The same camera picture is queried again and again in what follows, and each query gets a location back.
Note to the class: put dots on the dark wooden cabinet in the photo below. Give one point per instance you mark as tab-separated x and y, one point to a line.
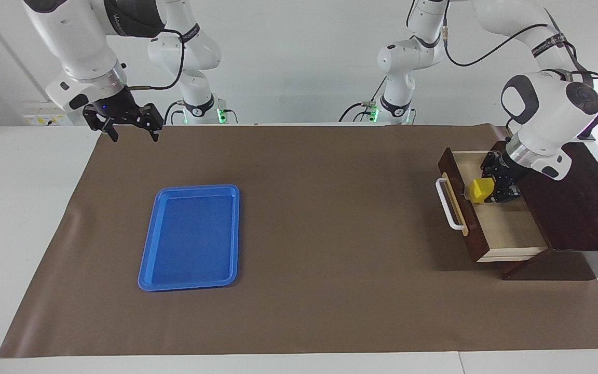
584	208

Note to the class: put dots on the white wall socket box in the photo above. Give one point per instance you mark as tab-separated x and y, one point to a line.
37	117

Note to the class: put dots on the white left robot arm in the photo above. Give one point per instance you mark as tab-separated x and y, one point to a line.
543	114

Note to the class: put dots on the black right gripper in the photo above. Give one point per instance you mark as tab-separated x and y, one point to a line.
117	106

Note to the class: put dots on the blue plastic tray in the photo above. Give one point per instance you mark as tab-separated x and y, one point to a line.
190	244

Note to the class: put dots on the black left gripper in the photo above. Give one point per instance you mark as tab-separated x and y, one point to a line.
499	163

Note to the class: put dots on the yellow cube block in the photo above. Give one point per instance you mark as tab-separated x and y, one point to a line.
480	191

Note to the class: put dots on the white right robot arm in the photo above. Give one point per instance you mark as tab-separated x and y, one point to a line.
86	47

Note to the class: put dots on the brown table mat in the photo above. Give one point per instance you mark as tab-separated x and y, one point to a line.
330	301

